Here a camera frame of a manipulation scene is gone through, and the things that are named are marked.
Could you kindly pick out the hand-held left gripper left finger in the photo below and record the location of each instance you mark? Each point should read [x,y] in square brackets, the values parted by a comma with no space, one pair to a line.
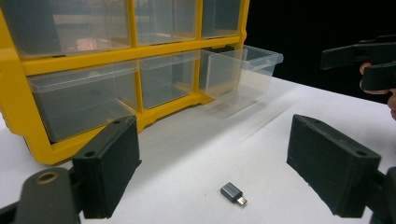
[107,168]

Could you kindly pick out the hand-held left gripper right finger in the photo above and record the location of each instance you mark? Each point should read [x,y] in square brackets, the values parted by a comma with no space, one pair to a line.
[330,168]

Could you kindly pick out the grey usb adapter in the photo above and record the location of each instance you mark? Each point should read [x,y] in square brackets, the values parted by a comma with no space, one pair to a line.
[231,191]

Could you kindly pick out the clear plastic drawer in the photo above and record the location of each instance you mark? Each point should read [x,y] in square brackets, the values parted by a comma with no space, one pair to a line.
[168,81]
[221,17]
[84,99]
[239,74]
[68,25]
[165,20]

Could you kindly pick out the yellow plastic drawer cabinet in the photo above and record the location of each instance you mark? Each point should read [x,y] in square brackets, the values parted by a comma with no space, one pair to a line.
[15,93]

